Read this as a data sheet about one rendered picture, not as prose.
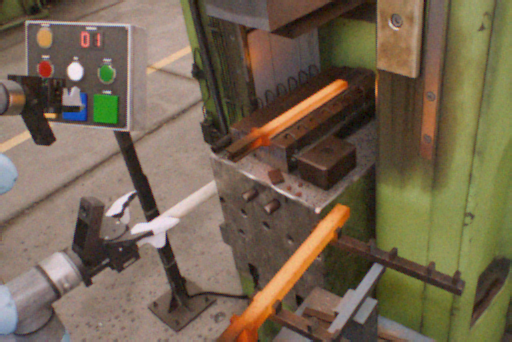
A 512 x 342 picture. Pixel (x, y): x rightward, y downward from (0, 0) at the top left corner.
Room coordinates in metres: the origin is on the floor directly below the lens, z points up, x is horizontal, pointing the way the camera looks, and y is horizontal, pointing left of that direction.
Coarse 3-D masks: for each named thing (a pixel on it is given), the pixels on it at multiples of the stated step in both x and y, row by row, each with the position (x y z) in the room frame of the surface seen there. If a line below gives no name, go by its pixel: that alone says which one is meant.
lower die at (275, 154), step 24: (336, 72) 1.35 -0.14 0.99; (288, 96) 1.26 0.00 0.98; (336, 96) 1.20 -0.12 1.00; (360, 96) 1.20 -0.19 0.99; (240, 120) 1.16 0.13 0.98; (264, 120) 1.13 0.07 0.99; (312, 120) 1.10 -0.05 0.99; (336, 120) 1.12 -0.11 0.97; (288, 144) 1.00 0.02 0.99; (288, 168) 0.99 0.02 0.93
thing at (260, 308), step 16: (336, 208) 0.80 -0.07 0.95; (320, 224) 0.76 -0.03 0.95; (336, 224) 0.76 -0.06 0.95; (320, 240) 0.71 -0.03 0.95; (304, 256) 0.68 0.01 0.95; (288, 272) 0.64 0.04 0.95; (272, 288) 0.61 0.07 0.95; (288, 288) 0.62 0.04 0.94; (256, 304) 0.58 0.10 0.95; (272, 304) 0.58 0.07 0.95; (240, 320) 0.54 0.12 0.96; (256, 320) 0.54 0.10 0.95; (224, 336) 0.51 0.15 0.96; (240, 336) 0.52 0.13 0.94; (256, 336) 0.53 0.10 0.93
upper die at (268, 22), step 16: (208, 0) 1.12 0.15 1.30; (224, 0) 1.08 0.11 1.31; (240, 0) 1.05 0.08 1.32; (256, 0) 1.01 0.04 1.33; (272, 0) 1.00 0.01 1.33; (288, 0) 1.03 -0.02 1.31; (304, 0) 1.07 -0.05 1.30; (320, 0) 1.10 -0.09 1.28; (224, 16) 1.09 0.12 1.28; (240, 16) 1.05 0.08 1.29; (256, 16) 1.02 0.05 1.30; (272, 16) 1.00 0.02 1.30; (288, 16) 1.03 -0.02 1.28
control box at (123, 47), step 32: (32, 32) 1.43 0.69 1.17; (64, 32) 1.40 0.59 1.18; (96, 32) 1.36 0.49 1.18; (128, 32) 1.33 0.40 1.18; (32, 64) 1.39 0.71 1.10; (64, 64) 1.36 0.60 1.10; (96, 64) 1.32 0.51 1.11; (128, 64) 1.29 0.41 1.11; (128, 96) 1.25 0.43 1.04; (128, 128) 1.21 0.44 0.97
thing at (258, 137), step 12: (336, 84) 1.25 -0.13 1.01; (312, 96) 1.19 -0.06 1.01; (324, 96) 1.19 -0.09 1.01; (300, 108) 1.14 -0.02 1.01; (276, 120) 1.09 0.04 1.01; (288, 120) 1.09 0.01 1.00; (252, 132) 1.04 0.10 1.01; (264, 132) 1.03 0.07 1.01; (240, 144) 1.00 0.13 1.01; (252, 144) 1.02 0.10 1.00; (264, 144) 1.02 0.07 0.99; (228, 156) 0.99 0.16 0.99; (240, 156) 0.98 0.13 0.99
